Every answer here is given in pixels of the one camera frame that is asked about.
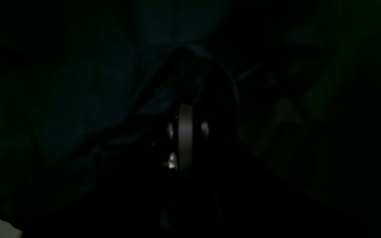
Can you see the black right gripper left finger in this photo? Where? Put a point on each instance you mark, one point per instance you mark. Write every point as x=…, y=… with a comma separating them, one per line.
x=176, y=161

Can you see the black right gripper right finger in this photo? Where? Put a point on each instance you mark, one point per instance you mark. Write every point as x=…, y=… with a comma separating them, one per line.
x=217, y=182

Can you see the dark grey t-shirt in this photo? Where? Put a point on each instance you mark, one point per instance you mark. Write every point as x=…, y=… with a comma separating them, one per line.
x=82, y=80

